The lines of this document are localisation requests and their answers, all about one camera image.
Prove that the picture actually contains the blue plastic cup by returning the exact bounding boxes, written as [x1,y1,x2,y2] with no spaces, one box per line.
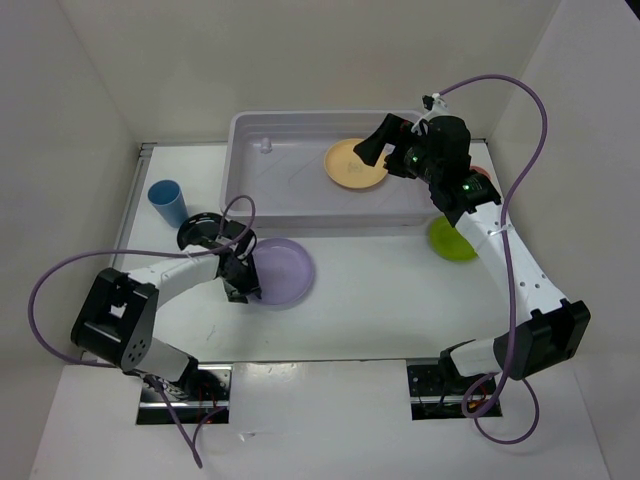
[147,179,189,228]

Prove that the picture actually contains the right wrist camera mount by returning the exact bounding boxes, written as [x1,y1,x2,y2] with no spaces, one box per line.
[411,93,450,135]

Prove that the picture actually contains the black plate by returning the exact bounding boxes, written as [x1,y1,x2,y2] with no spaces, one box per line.
[177,212,223,251]

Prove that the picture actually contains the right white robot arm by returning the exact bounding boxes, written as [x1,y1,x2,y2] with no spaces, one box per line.
[353,114,591,393]

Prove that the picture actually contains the purple plastic plate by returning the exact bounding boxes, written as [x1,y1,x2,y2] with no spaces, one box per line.
[252,238,315,307]

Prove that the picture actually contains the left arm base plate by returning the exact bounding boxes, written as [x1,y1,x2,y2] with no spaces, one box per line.
[136,364,233,426]

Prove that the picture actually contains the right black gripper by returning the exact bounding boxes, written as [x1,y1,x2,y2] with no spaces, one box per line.
[353,113,441,185]

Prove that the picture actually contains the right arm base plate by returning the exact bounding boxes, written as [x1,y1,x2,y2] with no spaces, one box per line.
[406,359,480,421]

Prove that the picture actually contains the green plastic plate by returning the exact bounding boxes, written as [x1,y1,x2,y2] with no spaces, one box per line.
[427,216,477,262]

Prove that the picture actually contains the lavender plastic bin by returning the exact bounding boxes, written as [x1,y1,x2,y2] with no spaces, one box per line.
[220,110,438,228]

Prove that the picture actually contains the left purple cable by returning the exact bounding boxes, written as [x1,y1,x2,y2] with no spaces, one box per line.
[27,194,258,469]

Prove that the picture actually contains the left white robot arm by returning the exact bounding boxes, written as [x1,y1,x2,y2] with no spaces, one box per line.
[71,233,261,400]

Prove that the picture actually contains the orange plastic plate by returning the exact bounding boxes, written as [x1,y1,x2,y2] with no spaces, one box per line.
[324,138,387,190]

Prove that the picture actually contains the coral plastic cup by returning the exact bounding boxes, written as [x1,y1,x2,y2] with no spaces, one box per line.
[470,165,491,181]

